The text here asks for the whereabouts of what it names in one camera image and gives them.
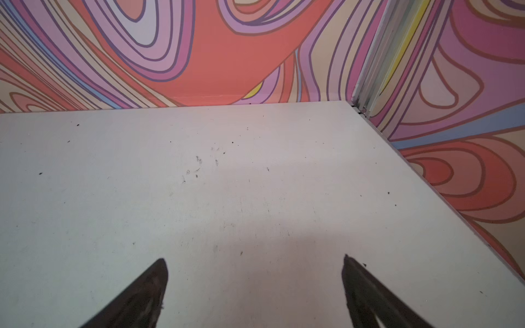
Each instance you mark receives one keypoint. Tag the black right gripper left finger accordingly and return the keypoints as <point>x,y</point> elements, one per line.
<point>139,305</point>

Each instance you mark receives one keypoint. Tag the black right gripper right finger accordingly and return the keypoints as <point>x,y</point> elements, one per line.
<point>371,304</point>

